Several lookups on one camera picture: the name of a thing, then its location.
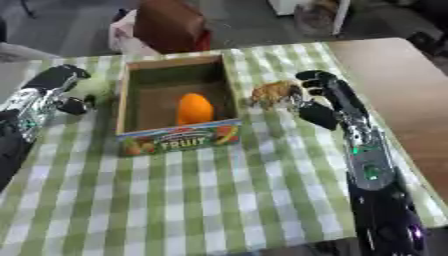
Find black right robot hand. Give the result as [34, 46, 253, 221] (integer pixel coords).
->
[294, 69, 371, 132]

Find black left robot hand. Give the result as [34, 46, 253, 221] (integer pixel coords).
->
[21, 64, 98, 117]

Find pale green round toy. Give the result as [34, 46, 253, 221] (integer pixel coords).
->
[66, 77, 116, 106]

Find brown toy animal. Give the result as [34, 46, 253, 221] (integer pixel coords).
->
[248, 79, 305, 112]

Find tan cardboard fruit box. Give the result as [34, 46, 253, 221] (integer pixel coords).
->
[113, 54, 245, 158]

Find grey bag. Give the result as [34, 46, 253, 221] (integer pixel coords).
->
[292, 0, 342, 37]

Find white bag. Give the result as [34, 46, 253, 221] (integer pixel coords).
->
[106, 9, 161, 57]

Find white cabinet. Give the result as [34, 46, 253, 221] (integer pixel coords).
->
[267, 0, 354, 36]

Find orange toy fruit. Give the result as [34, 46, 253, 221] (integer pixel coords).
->
[175, 92, 216, 127]

